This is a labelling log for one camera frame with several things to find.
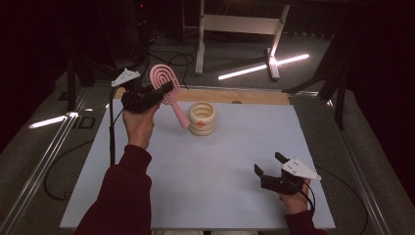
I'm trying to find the black metal stand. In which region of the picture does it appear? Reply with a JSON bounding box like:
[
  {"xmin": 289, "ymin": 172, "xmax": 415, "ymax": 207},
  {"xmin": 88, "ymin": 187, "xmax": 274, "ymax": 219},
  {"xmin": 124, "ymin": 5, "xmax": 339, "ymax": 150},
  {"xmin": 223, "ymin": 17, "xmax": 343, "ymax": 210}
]
[
  {"xmin": 282, "ymin": 30, "xmax": 347, "ymax": 131},
  {"xmin": 63, "ymin": 42, "xmax": 135, "ymax": 113}
]

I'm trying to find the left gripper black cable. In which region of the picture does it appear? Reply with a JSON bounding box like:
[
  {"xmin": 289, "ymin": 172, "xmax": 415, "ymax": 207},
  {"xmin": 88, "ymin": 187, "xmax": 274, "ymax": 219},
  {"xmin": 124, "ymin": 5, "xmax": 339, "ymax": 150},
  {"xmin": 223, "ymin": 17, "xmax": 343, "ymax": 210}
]
[{"xmin": 43, "ymin": 86, "xmax": 125, "ymax": 202}]

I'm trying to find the dark equipment with red light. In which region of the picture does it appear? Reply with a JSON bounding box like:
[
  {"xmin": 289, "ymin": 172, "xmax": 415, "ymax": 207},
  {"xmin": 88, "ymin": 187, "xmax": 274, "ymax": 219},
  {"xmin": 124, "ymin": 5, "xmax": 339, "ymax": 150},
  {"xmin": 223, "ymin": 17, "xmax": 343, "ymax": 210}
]
[{"xmin": 130, "ymin": 0, "xmax": 155, "ymax": 63}]

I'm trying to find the light blue table mat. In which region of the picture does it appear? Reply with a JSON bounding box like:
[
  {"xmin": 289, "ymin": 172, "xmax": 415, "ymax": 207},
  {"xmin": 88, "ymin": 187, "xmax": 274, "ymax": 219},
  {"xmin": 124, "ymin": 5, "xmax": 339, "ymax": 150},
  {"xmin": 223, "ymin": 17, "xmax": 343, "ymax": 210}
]
[{"xmin": 59, "ymin": 98, "xmax": 337, "ymax": 231}]

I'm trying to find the pink hairbrush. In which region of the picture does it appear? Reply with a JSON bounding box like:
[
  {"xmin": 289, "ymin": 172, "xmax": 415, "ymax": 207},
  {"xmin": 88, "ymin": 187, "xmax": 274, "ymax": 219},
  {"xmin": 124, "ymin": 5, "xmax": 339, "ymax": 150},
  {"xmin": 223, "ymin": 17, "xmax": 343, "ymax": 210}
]
[{"xmin": 149, "ymin": 64, "xmax": 191, "ymax": 129}]

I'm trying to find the person's left hand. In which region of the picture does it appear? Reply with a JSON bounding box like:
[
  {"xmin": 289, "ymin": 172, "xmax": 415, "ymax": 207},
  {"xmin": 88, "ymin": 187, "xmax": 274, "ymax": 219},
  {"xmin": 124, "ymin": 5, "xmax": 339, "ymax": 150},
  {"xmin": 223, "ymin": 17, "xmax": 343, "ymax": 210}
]
[{"xmin": 122, "ymin": 103, "xmax": 161, "ymax": 151}]

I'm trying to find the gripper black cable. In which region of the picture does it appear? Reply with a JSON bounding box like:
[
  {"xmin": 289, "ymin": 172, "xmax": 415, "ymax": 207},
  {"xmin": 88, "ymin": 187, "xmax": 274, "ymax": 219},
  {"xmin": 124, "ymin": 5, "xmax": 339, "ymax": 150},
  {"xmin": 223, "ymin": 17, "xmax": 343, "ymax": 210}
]
[
  {"xmin": 43, "ymin": 86, "xmax": 125, "ymax": 202},
  {"xmin": 293, "ymin": 165, "xmax": 370, "ymax": 235}
]

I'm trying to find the cream ribbed holder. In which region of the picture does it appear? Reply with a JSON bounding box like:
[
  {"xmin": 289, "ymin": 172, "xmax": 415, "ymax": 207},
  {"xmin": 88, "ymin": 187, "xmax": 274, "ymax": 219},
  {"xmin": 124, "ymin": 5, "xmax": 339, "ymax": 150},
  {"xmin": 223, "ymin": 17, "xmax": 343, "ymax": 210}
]
[{"xmin": 187, "ymin": 102, "xmax": 217, "ymax": 137}]

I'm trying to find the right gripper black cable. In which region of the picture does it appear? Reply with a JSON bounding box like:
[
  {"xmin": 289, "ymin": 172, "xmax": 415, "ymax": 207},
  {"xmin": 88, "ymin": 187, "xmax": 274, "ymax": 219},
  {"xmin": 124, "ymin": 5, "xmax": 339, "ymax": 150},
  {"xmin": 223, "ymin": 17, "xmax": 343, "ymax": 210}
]
[{"xmin": 293, "ymin": 165, "xmax": 370, "ymax": 235}]

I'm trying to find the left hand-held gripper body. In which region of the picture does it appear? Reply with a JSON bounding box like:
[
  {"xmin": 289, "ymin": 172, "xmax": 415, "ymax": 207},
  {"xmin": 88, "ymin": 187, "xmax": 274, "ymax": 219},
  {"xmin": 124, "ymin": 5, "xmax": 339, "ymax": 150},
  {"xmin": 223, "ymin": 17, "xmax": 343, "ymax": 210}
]
[{"xmin": 111, "ymin": 68, "xmax": 164, "ymax": 115}]

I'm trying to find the white desk frame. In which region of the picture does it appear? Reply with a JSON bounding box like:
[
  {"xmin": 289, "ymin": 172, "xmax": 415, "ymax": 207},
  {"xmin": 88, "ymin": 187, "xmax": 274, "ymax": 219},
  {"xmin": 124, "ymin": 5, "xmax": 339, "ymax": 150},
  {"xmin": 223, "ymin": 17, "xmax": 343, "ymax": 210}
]
[{"xmin": 194, "ymin": 0, "xmax": 291, "ymax": 81}]

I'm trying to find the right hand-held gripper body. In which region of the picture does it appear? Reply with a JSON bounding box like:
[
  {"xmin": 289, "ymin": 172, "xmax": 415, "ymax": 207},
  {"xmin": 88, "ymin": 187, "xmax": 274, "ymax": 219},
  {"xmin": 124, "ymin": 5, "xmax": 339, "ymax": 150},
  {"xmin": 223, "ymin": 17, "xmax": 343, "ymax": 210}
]
[{"xmin": 260, "ymin": 158, "xmax": 322, "ymax": 196}]

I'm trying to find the person's right hand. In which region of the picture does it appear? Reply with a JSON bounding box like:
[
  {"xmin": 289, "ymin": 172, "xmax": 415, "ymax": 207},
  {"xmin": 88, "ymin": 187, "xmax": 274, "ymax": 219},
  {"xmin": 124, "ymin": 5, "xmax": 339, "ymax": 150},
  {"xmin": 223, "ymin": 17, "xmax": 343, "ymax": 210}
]
[{"xmin": 279, "ymin": 178, "xmax": 311, "ymax": 215}]

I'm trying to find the black floor cable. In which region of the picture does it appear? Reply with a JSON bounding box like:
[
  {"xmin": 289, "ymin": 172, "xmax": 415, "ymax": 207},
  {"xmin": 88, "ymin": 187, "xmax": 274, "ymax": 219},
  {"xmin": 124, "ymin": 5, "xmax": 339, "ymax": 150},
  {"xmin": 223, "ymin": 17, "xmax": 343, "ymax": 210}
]
[{"xmin": 135, "ymin": 30, "xmax": 197, "ymax": 90}]

